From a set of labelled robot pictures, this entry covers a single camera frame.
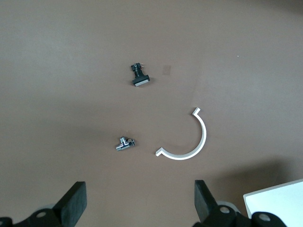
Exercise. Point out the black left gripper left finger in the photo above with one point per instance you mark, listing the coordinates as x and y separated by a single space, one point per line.
71 205

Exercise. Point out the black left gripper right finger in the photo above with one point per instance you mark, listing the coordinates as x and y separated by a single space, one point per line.
206 208

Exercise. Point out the small chrome valve fitting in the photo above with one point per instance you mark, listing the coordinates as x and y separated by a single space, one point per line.
124 143

